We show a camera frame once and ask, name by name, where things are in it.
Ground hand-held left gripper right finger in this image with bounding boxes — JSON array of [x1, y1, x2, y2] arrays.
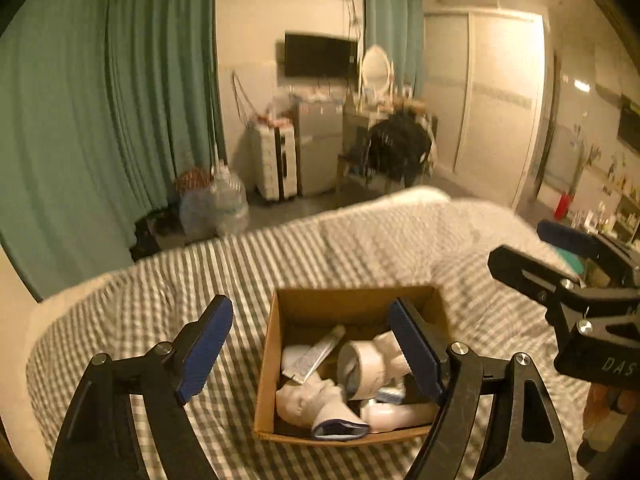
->
[[387, 297, 573, 480]]

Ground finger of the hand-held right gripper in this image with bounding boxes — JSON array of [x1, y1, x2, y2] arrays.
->
[[537, 220, 606, 261], [487, 245, 586, 307]]

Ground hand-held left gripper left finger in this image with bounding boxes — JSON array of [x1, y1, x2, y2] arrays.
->
[[48, 294, 234, 480]]

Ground blue packet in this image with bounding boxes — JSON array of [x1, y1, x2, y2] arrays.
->
[[377, 377, 406, 403]]

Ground white tape roll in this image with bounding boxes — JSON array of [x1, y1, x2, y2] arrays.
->
[[337, 340, 386, 393]]

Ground white plastic bottle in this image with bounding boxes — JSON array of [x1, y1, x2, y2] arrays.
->
[[360, 400, 441, 431]]

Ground white cream tube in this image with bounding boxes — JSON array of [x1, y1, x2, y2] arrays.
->
[[282, 325, 347, 381]]

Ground brown cardboard box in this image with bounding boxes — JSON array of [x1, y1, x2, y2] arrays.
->
[[254, 286, 451, 443]]

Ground white sock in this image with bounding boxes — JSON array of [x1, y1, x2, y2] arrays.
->
[[275, 377, 371, 438]]

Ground person's right hand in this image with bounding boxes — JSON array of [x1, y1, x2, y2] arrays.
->
[[577, 384, 636, 466]]

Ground teal stool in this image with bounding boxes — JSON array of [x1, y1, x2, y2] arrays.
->
[[557, 247, 585, 277]]

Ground red fire extinguisher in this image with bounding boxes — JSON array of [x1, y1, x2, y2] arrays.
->
[[554, 191, 576, 221]]

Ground shelf with small bottles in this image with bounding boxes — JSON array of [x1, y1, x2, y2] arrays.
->
[[570, 190, 640, 241]]

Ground clear water jug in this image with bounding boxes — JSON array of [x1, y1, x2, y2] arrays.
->
[[179, 185, 221, 240]]

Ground clear plastic bags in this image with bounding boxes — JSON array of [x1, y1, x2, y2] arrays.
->
[[207, 160, 251, 236]]

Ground brown patterned bag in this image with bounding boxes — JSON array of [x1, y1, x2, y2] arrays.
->
[[175, 167, 213, 193]]

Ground black jacket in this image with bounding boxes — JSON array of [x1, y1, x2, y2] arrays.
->
[[367, 110, 433, 186]]

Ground white suitcase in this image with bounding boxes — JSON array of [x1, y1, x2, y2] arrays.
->
[[252, 122, 298, 203]]

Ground wooden dressing table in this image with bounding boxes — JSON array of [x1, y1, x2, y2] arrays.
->
[[342, 102, 383, 161]]

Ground grey small fridge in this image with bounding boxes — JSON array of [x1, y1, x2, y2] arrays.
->
[[295, 100, 346, 197]]

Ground white oval mirror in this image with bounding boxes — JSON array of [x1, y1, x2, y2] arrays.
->
[[357, 45, 393, 106]]

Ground green curtain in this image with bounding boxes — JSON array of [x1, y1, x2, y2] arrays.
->
[[0, 0, 226, 301]]

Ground teal curtain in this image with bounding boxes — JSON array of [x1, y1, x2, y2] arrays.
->
[[362, 0, 426, 101]]

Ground black wall television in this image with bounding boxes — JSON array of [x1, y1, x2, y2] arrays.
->
[[284, 32, 358, 80]]

